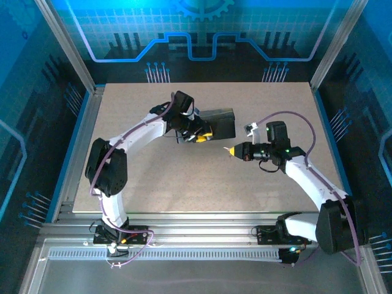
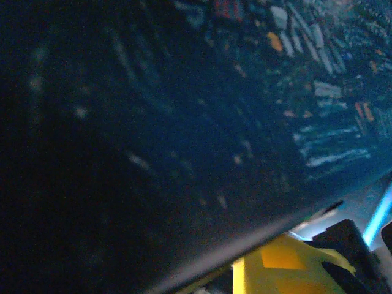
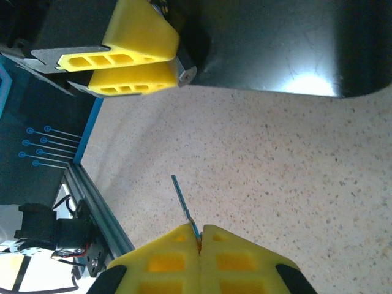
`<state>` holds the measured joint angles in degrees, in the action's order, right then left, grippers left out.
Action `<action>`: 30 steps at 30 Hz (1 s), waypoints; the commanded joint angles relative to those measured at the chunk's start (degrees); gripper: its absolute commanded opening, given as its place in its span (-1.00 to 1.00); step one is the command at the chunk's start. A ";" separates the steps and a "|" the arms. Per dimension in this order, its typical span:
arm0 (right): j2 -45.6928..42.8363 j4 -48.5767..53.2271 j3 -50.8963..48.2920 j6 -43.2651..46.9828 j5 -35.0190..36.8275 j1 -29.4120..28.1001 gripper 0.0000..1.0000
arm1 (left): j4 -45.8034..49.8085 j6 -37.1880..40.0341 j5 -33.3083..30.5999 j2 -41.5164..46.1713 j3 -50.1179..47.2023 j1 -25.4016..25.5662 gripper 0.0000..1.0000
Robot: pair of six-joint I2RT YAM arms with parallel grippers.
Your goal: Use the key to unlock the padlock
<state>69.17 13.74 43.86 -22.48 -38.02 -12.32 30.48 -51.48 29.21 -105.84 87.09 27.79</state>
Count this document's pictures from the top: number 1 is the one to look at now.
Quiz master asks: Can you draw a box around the slotted grey cable duct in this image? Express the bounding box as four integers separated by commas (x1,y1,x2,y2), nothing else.
48,247,284,262

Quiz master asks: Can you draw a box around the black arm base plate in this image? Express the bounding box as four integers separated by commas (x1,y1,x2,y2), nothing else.
255,225,310,246
92,225,150,246

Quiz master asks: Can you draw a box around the aluminium frame post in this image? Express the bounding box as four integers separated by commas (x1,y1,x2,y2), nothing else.
34,0,98,92
309,0,370,92

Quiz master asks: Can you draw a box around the black connector box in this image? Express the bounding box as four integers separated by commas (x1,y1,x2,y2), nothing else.
278,246,303,266

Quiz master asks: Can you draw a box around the black box with painted lid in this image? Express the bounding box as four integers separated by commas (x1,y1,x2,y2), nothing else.
176,107,236,145

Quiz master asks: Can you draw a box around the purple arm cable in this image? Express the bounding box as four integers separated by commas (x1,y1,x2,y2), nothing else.
89,91,155,268
254,110,362,267

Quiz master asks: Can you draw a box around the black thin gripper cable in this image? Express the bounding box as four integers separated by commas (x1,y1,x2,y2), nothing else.
258,159,281,174

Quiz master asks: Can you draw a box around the long aluminium frame rail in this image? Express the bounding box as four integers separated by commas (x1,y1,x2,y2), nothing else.
38,211,371,246

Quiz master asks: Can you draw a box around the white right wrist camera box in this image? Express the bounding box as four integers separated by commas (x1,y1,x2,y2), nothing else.
244,122,261,145

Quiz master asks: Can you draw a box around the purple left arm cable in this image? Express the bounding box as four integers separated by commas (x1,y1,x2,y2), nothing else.
89,91,155,268

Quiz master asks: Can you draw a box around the aluminium side frame rail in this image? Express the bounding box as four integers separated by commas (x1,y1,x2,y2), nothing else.
56,87,107,221

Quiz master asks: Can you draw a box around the blue table edge trim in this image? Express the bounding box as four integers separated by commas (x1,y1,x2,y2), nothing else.
314,90,353,197
47,90,91,223

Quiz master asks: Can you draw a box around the grey metal panel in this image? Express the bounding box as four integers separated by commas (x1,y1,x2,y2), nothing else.
36,260,368,294

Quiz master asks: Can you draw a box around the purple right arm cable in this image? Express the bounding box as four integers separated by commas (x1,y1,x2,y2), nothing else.
254,110,362,267

